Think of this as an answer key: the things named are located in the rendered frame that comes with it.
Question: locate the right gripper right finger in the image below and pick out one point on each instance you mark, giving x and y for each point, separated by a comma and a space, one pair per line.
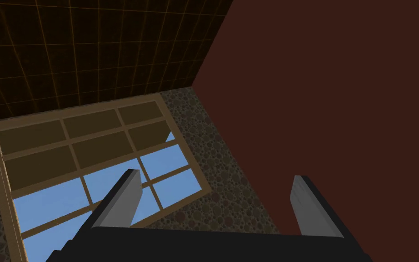
313, 211

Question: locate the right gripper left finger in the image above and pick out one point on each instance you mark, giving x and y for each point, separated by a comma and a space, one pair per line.
120, 205

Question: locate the brown framed window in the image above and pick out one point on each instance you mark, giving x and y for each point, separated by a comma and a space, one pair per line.
86, 171

